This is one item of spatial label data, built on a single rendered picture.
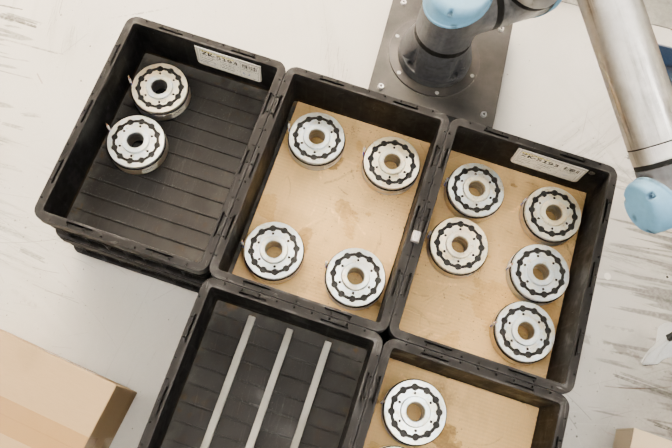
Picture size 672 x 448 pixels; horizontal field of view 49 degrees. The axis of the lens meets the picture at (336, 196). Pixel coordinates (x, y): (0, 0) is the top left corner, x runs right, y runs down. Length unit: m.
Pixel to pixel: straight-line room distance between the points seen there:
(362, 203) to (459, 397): 0.37
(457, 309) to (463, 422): 0.19
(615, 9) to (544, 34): 0.70
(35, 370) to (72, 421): 0.10
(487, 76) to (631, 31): 0.60
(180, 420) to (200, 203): 0.37
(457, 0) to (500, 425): 0.73
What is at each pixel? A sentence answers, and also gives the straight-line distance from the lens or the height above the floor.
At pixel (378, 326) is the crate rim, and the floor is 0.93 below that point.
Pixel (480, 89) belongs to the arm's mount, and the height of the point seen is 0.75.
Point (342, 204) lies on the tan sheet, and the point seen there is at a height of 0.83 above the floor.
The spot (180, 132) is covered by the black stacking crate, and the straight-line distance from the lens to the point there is 1.38.
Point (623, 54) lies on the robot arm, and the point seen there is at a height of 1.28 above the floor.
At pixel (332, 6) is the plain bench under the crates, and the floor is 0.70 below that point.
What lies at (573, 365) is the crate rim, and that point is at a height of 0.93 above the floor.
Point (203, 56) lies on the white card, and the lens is 1.37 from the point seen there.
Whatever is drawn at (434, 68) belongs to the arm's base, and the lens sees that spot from 1.47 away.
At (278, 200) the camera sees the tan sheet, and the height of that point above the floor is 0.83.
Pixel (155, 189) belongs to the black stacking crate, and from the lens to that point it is 1.34.
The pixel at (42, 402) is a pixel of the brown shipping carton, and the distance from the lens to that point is 1.28.
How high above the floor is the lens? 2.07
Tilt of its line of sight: 71 degrees down
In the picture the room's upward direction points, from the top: 9 degrees clockwise
